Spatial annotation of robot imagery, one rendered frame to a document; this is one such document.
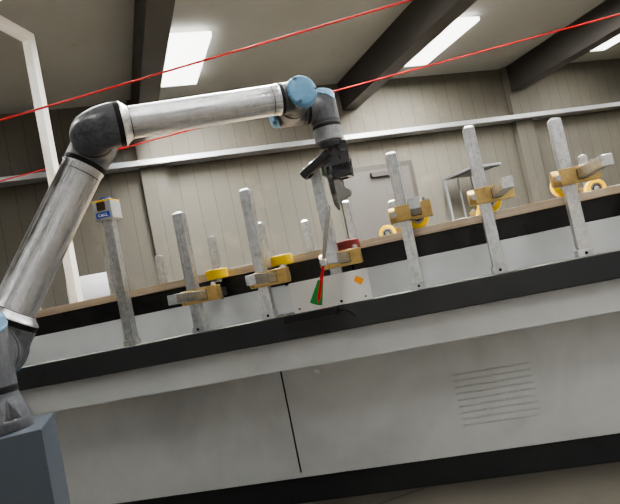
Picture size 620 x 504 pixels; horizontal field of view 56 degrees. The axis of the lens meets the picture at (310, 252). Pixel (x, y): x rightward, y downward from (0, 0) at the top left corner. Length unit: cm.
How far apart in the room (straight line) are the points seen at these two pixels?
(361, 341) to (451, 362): 36
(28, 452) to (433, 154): 760
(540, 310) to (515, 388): 35
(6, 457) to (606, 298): 163
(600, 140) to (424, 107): 311
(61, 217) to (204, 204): 569
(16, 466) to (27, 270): 50
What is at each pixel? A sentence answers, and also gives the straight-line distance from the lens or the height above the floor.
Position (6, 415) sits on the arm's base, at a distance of 149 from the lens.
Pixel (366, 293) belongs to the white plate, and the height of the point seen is 72.
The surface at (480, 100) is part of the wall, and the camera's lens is 922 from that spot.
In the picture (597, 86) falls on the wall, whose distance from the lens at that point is 1071.
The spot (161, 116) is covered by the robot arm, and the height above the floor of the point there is 129.
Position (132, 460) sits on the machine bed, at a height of 26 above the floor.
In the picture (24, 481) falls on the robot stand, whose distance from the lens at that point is 145.
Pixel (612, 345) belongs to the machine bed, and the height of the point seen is 39.
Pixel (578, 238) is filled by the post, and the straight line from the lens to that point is 192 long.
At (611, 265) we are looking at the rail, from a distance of 192.
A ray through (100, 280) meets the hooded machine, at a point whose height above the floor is 120.
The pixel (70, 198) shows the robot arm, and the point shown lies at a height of 114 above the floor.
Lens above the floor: 79
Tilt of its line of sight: 3 degrees up
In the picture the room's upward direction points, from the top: 12 degrees counter-clockwise
